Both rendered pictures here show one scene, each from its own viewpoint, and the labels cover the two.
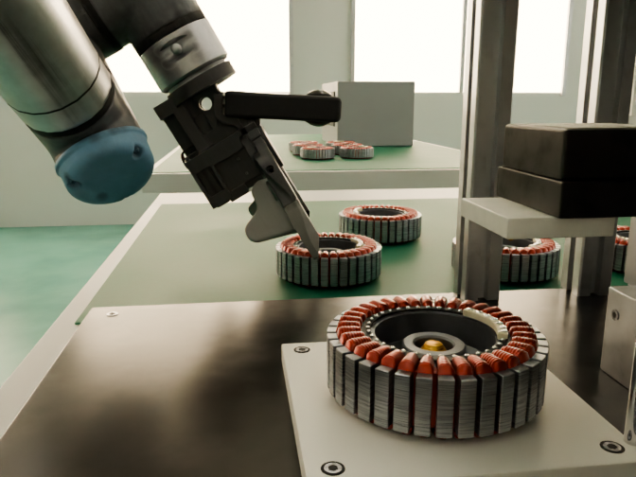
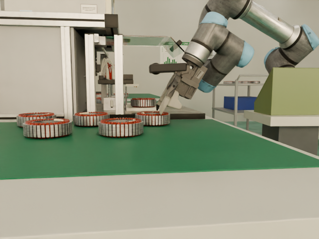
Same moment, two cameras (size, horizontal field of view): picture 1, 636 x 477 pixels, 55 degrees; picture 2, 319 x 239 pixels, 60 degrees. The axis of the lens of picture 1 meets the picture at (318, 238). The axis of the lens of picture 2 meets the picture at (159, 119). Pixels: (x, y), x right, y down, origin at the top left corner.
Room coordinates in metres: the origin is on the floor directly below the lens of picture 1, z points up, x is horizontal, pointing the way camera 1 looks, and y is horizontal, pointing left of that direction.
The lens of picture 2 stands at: (1.50, 0.02, 0.87)
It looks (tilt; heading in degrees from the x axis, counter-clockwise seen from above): 7 degrees down; 180
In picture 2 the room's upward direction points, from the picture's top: straight up
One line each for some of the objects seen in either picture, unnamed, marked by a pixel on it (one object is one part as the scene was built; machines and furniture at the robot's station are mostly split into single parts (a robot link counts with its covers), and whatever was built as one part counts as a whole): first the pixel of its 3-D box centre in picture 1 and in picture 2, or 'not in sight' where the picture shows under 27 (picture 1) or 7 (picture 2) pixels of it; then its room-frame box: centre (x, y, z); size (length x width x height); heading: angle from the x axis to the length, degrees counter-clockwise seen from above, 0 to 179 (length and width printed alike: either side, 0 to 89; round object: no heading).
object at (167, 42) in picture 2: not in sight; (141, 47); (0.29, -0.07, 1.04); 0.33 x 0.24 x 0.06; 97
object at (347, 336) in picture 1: (432, 357); (143, 102); (0.30, -0.06, 0.80); 0.11 x 0.11 x 0.04
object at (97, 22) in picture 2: not in sight; (70, 37); (0.22, -0.39, 1.09); 0.68 x 0.44 x 0.05; 7
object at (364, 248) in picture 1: (328, 258); (152, 118); (0.63, -0.01, 0.77); 0.11 x 0.11 x 0.04
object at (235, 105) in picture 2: not in sight; (243, 112); (-2.33, 1.16, 0.51); 1.01 x 0.60 x 1.01; 7
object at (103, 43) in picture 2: not in sight; (100, 41); (0.40, -0.22, 1.05); 0.06 x 0.04 x 0.04; 7
